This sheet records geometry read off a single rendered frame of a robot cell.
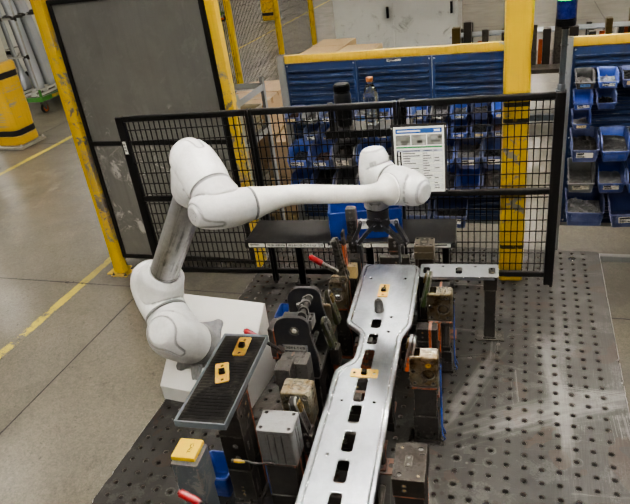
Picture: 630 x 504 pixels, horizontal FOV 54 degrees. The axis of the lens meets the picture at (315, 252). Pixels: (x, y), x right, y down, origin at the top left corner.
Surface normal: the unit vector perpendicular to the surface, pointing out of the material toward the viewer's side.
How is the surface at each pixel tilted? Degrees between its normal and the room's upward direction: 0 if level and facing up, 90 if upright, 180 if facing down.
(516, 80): 88
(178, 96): 92
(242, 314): 44
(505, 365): 0
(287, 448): 90
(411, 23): 90
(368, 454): 0
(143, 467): 0
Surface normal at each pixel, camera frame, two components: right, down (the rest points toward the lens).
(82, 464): -0.11, -0.88
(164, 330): -0.29, -0.22
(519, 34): -0.20, 0.48
